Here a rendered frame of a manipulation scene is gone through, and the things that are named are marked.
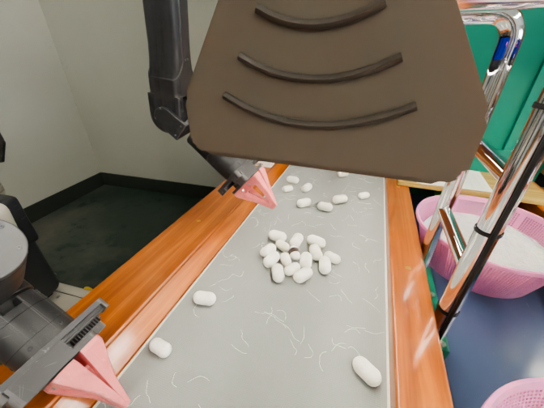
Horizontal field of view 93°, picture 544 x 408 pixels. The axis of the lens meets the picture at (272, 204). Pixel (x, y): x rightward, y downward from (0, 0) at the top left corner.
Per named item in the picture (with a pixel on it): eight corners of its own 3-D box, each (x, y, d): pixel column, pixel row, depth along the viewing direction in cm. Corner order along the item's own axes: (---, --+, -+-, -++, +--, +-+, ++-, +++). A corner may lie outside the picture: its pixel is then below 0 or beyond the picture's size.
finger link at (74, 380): (169, 354, 29) (103, 300, 28) (117, 430, 23) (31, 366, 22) (149, 366, 33) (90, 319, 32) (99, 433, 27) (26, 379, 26)
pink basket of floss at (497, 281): (499, 336, 42) (528, 295, 37) (380, 240, 63) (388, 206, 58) (585, 286, 50) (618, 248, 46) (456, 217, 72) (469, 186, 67)
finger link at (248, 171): (290, 192, 51) (255, 157, 50) (278, 210, 45) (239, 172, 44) (268, 210, 55) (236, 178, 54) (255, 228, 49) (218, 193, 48)
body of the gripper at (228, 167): (265, 158, 52) (238, 131, 51) (243, 178, 44) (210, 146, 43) (247, 176, 56) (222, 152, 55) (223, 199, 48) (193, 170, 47)
